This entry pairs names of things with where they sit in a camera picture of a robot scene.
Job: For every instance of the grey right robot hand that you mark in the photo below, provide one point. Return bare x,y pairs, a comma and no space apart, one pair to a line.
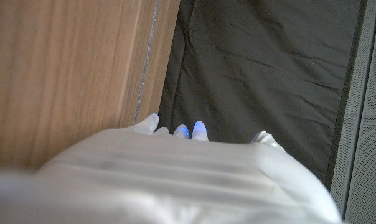
163,180

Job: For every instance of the black backdrop cloth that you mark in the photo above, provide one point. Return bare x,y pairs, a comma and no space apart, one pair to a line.
262,77

